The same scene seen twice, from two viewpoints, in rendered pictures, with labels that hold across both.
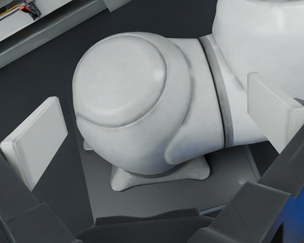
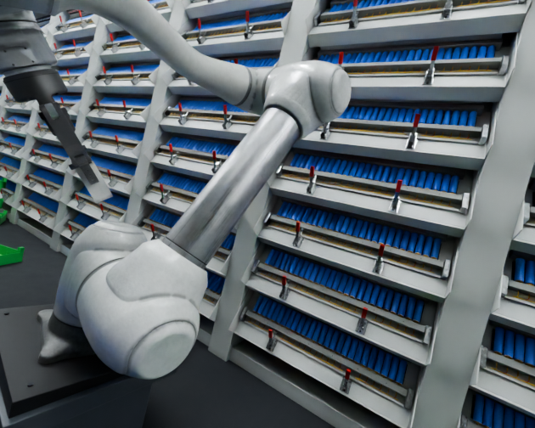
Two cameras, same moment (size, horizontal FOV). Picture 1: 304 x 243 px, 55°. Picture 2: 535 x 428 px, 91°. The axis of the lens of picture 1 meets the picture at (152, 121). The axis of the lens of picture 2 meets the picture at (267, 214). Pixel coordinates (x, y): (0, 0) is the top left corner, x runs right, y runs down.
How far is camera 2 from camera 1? 0.60 m
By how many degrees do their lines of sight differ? 70
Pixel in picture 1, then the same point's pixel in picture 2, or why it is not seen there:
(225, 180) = (35, 374)
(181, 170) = (52, 338)
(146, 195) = (29, 330)
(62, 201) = not seen: hidden behind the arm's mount
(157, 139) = (85, 239)
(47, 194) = not seen: hidden behind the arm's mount
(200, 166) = (55, 349)
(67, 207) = not seen: hidden behind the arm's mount
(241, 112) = (103, 270)
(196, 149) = (76, 273)
